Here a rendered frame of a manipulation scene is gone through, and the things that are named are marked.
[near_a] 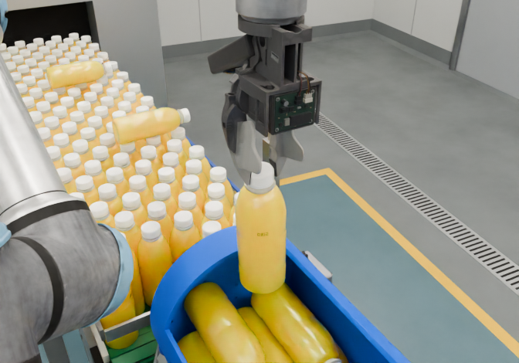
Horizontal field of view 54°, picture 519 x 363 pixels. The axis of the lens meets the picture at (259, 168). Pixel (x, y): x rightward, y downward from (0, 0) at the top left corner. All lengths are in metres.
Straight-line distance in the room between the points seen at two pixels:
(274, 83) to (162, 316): 0.44
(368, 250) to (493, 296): 0.62
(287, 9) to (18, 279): 0.36
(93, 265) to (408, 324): 1.95
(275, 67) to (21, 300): 0.33
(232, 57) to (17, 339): 0.36
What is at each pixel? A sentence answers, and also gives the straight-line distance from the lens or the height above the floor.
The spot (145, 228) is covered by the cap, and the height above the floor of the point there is 1.10.
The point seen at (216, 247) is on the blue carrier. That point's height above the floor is 1.23.
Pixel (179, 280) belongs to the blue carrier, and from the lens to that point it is 0.80.
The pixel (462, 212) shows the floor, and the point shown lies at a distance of 3.17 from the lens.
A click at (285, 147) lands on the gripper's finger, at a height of 1.44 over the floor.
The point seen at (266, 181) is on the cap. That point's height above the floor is 1.40.
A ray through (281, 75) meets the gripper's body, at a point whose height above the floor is 1.56.
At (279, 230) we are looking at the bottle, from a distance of 0.69.
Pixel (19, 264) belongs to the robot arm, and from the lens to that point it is 0.54.
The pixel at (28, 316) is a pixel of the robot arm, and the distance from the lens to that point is 0.53.
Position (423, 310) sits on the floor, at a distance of 2.50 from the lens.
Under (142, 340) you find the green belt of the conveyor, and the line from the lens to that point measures 1.13.
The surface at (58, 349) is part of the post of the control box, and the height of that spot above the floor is 0.87.
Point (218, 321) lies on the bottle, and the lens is 0.81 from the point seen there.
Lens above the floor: 1.75
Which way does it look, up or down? 31 degrees down
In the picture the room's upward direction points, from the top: straight up
